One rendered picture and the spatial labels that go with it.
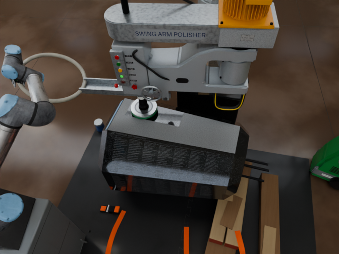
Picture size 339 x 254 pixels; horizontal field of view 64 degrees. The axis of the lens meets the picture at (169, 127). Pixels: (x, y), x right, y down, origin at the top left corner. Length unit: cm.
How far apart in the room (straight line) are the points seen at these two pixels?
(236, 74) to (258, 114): 170
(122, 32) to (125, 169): 108
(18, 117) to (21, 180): 198
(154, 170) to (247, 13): 129
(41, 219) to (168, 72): 126
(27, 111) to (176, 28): 86
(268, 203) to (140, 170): 125
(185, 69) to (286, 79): 240
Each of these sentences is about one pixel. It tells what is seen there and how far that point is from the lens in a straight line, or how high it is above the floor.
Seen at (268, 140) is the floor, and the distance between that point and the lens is 323.
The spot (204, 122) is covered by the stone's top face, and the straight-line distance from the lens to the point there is 216.
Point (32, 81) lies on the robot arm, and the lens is 182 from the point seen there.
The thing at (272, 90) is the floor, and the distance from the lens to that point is 376.
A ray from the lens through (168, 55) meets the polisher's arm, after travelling 183.
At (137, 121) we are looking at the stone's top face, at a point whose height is 87.
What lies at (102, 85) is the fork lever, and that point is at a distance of 218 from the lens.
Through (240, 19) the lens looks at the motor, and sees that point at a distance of 156.
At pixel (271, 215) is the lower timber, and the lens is 272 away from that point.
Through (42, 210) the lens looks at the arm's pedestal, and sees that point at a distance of 205.
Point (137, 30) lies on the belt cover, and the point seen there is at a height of 170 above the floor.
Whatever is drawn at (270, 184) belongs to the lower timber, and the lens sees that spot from 285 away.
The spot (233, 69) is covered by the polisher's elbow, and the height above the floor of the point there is 143.
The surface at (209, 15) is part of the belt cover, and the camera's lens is 163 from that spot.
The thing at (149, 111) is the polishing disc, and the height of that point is 92.
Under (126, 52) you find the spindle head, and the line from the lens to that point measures 172.
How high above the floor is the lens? 257
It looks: 53 degrees down
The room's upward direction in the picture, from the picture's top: 4 degrees counter-clockwise
